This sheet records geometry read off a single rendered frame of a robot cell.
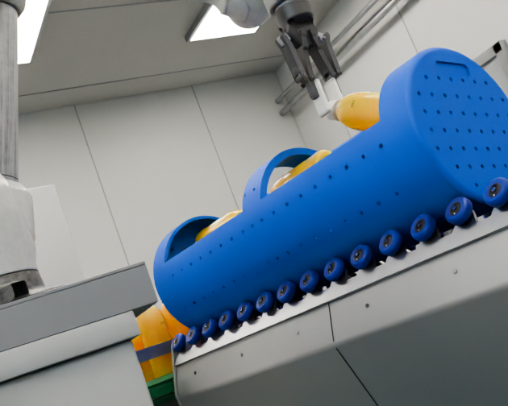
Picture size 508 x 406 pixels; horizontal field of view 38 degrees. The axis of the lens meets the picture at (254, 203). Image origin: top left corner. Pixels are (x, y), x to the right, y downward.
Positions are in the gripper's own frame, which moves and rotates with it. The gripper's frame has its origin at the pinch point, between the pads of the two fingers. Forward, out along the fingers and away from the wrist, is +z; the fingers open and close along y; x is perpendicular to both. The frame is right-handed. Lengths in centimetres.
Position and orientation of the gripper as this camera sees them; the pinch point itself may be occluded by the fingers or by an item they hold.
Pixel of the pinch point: (327, 97)
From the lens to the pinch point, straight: 146.8
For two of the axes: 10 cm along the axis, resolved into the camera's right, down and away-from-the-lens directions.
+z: 3.5, 9.2, -1.8
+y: 7.6, -1.7, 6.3
